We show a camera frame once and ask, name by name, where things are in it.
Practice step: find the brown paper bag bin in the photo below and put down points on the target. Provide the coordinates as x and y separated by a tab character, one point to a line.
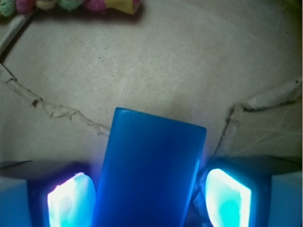
231	66

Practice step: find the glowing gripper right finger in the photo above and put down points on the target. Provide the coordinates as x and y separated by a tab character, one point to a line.
254	192

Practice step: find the blue rectangular block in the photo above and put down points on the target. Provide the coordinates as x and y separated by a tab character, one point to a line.
149	171

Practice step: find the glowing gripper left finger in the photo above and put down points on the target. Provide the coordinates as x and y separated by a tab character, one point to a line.
46	194

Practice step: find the long multicolour rope toy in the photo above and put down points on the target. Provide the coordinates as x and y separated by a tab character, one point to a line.
10	7

